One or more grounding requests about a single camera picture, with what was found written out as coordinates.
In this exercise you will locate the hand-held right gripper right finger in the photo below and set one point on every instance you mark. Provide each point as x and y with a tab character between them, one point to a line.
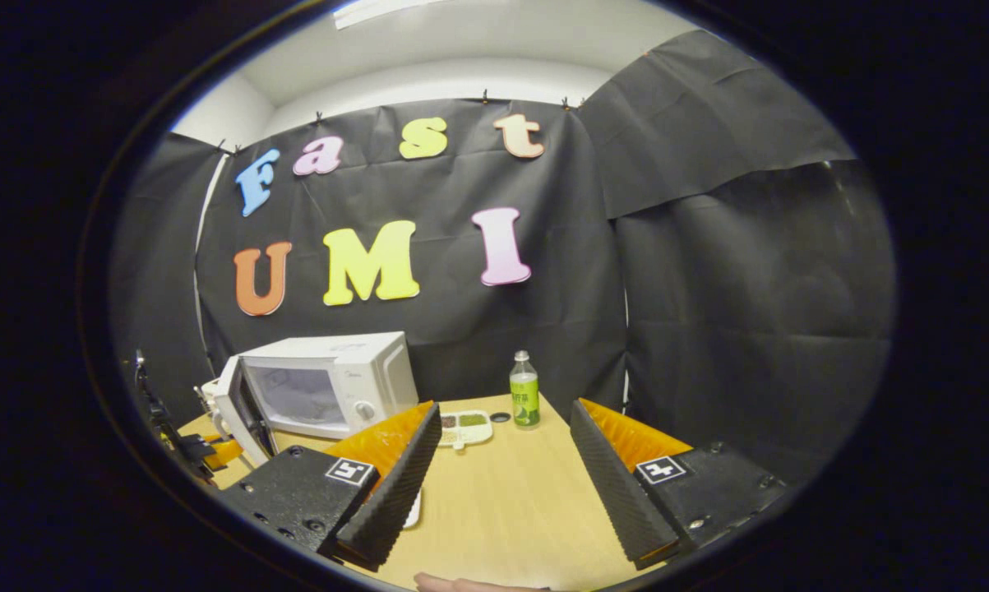
617	493

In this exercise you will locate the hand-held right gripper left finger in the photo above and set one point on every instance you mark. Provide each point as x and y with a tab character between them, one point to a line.
395	493

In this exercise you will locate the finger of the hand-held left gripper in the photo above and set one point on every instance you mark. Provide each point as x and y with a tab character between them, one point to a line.
224	454

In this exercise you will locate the white microwave oven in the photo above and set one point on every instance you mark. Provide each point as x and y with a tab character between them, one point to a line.
379	370

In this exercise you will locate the white toaster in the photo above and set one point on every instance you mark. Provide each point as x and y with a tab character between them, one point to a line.
209	395

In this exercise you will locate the white divided snack tray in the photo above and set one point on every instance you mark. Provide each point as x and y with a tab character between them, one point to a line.
469	429

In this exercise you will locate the green drink bottle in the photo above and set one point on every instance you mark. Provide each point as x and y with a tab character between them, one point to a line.
524	403

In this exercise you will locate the black backdrop cloth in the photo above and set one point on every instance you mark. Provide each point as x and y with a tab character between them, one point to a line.
708	288

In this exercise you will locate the ceiling light panel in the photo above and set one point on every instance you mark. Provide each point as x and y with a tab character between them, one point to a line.
387	10

